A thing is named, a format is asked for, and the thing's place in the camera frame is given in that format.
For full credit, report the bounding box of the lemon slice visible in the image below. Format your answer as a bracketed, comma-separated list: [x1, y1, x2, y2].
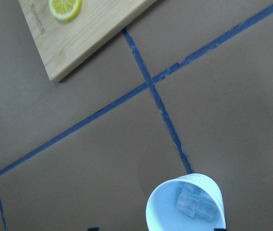
[48, 0, 82, 21]

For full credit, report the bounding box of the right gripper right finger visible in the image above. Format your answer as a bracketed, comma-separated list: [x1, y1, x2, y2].
[214, 228, 227, 231]

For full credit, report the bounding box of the light blue plastic cup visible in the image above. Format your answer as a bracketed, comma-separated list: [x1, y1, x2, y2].
[146, 173, 227, 231]

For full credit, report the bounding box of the clear ice cube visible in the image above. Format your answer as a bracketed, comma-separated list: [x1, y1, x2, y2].
[175, 183, 218, 222]

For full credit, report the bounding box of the wooden cutting board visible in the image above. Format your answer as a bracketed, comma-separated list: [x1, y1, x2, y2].
[19, 0, 154, 82]

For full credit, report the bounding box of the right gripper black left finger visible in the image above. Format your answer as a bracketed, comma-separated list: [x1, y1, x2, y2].
[87, 227, 100, 231]

